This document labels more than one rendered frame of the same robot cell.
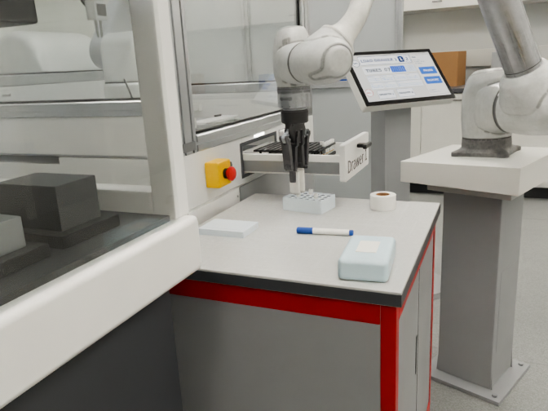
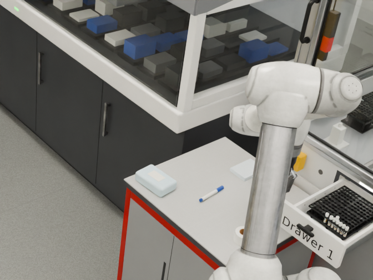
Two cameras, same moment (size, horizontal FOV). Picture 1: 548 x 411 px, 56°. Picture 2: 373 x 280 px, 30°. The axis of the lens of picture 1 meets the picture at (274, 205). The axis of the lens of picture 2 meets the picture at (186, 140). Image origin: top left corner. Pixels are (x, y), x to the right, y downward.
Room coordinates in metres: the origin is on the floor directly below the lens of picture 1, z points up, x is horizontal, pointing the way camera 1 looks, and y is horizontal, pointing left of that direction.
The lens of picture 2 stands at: (1.76, -2.24, 2.46)
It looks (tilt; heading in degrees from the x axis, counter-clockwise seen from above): 34 degrees down; 109
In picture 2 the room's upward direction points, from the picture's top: 9 degrees clockwise
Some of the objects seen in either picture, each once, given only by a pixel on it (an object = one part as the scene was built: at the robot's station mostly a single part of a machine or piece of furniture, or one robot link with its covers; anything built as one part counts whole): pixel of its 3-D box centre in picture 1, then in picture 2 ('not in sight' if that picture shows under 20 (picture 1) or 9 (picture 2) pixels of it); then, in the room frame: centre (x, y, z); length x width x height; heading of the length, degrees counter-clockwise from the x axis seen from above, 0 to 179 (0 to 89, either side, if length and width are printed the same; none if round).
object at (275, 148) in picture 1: (295, 155); (343, 214); (1.69, -0.08, 0.87); 0.22 x 0.18 x 0.06; 66
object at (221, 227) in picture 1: (228, 227); (247, 169); (1.25, 0.12, 0.77); 0.13 x 0.09 x 0.02; 66
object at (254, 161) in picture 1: (293, 156); (344, 214); (1.69, -0.07, 0.86); 0.40 x 0.26 x 0.06; 66
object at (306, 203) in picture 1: (308, 201); not in sight; (1.42, -0.10, 0.78); 0.12 x 0.08 x 0.04; 56
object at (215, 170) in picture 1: (218, 173); (295, 159); (1.43, 0.15, 0.88); 0.07 x 0.05 x 0.07; 156
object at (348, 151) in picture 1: (355, 155); (310, 233); (1.60, -0.26, 0.87); 0.29 x 0.02 x 0.11; 156
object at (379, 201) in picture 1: (382, 201); (243, 236); (1.38, -0.30, 0.78); 0.07 x 0.07 x 0.04
